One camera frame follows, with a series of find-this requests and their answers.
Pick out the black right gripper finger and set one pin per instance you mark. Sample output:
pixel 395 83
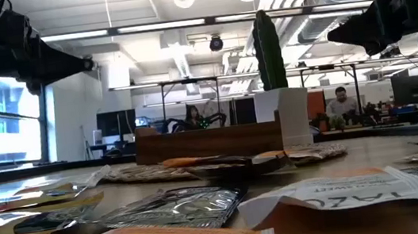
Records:
pixel 375 38
pixel 372 15

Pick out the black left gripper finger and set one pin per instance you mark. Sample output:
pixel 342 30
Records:
pixel 53 54
pixel 59 71

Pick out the orange Ahmad mango tea packet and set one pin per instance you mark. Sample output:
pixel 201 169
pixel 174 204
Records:
pixel 19 200
pixel 15 228

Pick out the wooden tea organizer box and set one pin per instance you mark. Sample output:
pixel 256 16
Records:
pixel 204 141

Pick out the black background robot arm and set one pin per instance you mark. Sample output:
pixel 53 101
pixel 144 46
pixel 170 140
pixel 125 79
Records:
pixel 172 124
pixel 215 118

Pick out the black computer monitor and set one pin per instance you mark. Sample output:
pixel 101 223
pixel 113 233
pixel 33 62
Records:
pixel 411 90
pixel 115 122

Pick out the person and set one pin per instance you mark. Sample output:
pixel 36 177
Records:
pixel 341 106
pixel 193 119

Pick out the orange partition panel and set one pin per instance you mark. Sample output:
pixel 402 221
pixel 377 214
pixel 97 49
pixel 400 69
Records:
pixel 316 104

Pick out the small green desk plant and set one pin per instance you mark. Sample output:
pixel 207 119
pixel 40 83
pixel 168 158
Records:
pixel 337 122

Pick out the green cactus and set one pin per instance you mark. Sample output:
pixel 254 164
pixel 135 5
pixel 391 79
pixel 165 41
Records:
pixel 269 53

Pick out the round wicker basket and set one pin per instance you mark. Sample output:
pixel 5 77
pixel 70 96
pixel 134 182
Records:
pixel 140 174

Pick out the black background screen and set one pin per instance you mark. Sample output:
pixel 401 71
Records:
pixel 242 111

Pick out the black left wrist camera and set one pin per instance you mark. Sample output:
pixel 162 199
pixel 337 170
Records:
pixel 12 29

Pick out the black aluminium table frame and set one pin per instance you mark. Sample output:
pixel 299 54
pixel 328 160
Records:
pixel 40 170

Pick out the black dome camera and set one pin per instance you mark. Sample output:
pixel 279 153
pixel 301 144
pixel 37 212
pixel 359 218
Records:
pixel 216 43

